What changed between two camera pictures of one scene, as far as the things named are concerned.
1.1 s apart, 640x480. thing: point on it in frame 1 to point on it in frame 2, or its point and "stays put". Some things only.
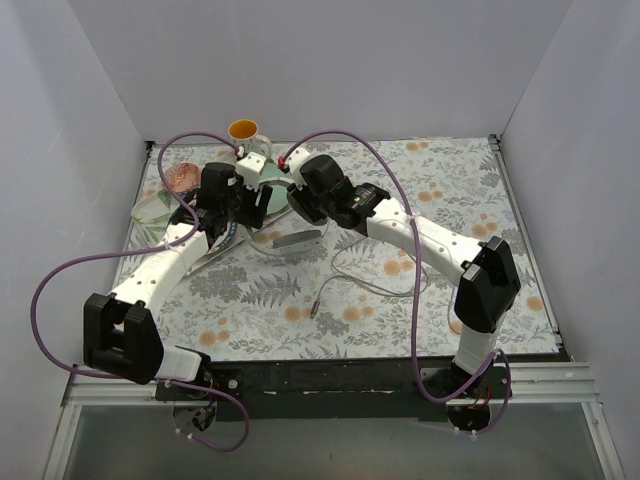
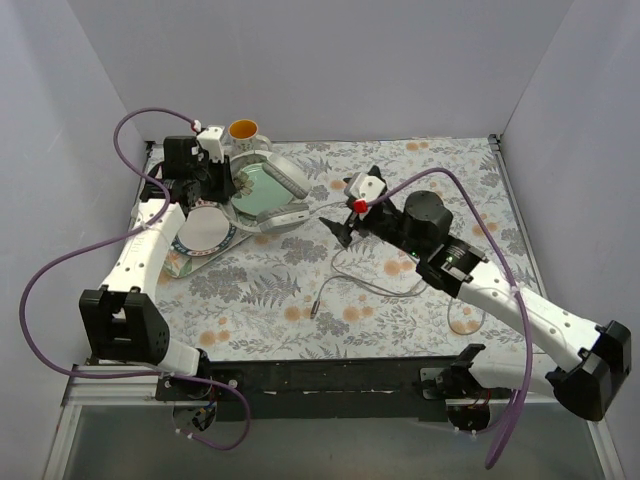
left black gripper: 257,206 to 212,176
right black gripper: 304,203 to 357,220
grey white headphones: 298,244 to 280,219
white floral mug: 244,134 stays put
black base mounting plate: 336,389 stays put
